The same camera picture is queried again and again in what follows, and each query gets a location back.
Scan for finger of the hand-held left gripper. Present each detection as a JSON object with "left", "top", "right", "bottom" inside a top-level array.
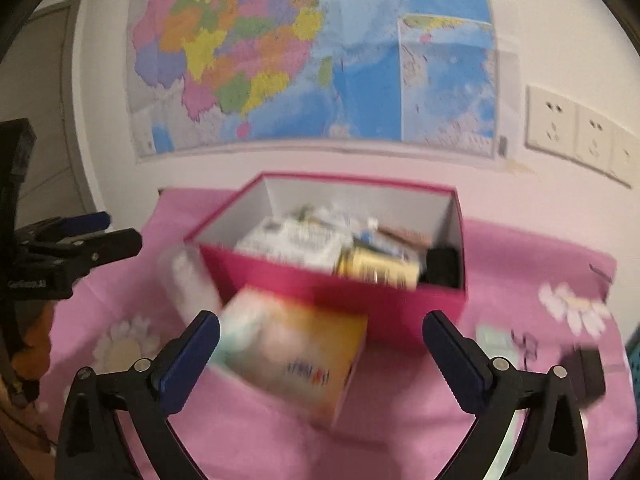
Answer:
[
  {"left": 20, "top": 228, "right": 144, "bottom": 282},
  {"left": 15, "top": 211, "right": 112, "bottom": 242}
]

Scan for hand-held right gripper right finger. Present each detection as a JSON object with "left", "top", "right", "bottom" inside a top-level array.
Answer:
[{"left": 422, "top": 310, "right": 590, "bottom": 480}]

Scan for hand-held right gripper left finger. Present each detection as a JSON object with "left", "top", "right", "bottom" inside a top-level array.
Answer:
[{"left": 54, "top": 310, "right": 222, "bottom": 480}]

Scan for large pastel tissue pack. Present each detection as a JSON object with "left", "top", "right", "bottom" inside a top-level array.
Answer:
[{"left": 212, "top": 285, "right": 370, "bottom": 429}]

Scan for magenta cardboard box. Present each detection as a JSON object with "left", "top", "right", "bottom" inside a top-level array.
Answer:
[{"left": 184, "top": 172, "right": 468, "bottom": 352}]

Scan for white green packet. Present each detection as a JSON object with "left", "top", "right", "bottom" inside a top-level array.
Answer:
[{"left": 475, "top": 325, "right": 516, "bottom": 357}]

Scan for thin-framed glasses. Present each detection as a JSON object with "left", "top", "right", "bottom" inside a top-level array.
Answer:
[{"left": 510, "top": 329, "right": 542, "bottom": 361}]

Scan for pink flower tablecloth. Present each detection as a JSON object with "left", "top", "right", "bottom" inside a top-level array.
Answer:
[{"left": 40, "top": 187, "right": 632, "bottom": 480}]

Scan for white foam pump bottle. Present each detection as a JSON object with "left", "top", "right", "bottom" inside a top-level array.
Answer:
[{"left": 157, "top": 242, "right": 224, "bottom": 326}]

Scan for grey door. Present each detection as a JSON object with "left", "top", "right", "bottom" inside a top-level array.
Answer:
[{"left": 0, "top": 0, "right": 96, "bottom": 217}]

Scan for yellow packet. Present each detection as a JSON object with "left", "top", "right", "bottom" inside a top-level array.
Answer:
[{"left": 337, "top": 245, "right": 422, "bottom": 291}]

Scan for small black box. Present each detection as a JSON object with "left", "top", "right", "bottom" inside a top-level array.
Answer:
[{"left": 562, "top": 347, "right": 607, "bottom": 404}]

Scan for white tissue pack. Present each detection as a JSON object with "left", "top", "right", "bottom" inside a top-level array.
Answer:
[{"left": 235, "top": 217, "right": 347, "bottom": 276}]

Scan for teal basket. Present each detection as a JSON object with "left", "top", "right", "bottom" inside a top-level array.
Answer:
[{"left": 624, "top": 335, "right": 640, "bottom": 377}]

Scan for white wall socket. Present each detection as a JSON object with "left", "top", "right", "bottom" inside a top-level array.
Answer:
[
  {"left": 575, "top": 105, "right": 617, "bottom": 172},
  {"left": 525, "top": 85, "right": 581, "bottom": 155},
  {"left": 607, "top": 127, "right": 640, "bottom": 189}
]

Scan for colourful wall map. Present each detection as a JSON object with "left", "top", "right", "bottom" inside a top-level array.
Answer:
[{"left": 125, "top": 0, "right": 521, "bottom": 163}]

